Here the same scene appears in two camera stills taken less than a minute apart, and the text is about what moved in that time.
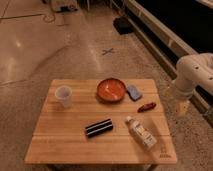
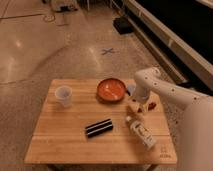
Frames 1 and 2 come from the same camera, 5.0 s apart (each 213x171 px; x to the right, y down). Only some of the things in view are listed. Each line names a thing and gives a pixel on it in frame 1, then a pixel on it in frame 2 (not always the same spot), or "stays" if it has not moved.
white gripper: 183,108 -> 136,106
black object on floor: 122,25 stays
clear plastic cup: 64,95 stays
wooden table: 102,121 stays
